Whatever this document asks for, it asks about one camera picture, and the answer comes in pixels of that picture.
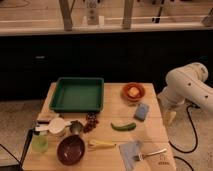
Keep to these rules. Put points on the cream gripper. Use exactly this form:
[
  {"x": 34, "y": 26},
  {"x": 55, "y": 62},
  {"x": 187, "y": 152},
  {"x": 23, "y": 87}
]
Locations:
[{"x": 169, "y": 115}]

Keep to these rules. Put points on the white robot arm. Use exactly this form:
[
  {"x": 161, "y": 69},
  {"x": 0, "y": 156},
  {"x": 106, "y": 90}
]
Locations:
[{"x": 185, "y": 83}]

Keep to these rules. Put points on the green plastic tray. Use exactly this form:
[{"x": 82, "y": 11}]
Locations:
[{"x": 78, "y": 94}]

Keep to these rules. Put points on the blue sponge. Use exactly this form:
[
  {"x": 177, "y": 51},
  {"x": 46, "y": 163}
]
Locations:
[{"x": 141, "y": 111}]

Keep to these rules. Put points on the orange bowl with food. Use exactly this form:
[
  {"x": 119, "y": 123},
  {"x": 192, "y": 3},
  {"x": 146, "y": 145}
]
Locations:
[{"x": 133, "y": 92}]

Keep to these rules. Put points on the blue cloth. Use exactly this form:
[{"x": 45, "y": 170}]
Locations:
[{"x": 128, "y": 151}]

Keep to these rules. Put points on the red grape bunch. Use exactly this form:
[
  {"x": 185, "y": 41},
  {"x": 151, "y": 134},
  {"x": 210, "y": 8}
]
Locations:
[{"x": 91, "y": 122}]

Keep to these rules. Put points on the small metal cup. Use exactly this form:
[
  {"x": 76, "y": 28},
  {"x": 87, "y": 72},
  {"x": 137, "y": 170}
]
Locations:
[{"x": 76, "y": 127}]

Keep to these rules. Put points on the dark maroon bowl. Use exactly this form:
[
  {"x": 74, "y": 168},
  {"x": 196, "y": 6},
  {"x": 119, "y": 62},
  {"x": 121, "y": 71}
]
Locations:
[{"x": 71, "y": 150}]

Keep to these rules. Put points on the white measuring cup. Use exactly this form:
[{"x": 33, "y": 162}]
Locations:
[{"x": 56, "y": 126}]

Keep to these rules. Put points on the green plastic cup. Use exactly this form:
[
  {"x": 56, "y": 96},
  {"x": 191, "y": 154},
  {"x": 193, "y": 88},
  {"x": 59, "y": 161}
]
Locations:
[{"x": 39, "y": 143}]

